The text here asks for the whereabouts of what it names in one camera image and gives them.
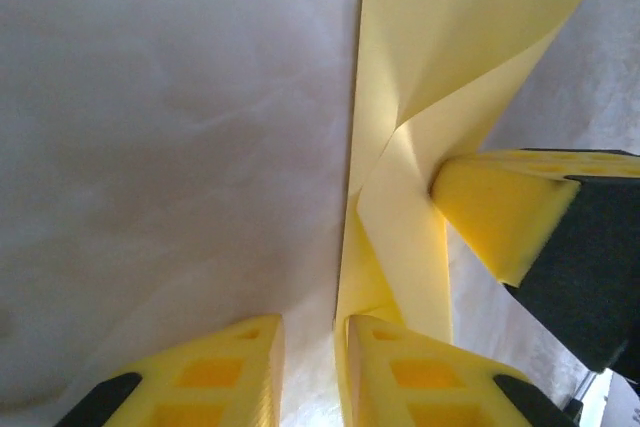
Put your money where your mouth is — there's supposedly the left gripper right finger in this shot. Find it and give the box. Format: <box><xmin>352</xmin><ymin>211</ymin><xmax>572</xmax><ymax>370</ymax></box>
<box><xmin>342</xmin><ymin>314</ymin><xmax>580</xmax><ymax>427</ymax></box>

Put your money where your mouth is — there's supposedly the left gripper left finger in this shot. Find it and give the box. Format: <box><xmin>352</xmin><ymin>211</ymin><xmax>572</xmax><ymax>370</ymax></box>
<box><xmin>52</xmin><ymin>313</ymin><xmax>287</xmax><ymax>427</ymax></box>

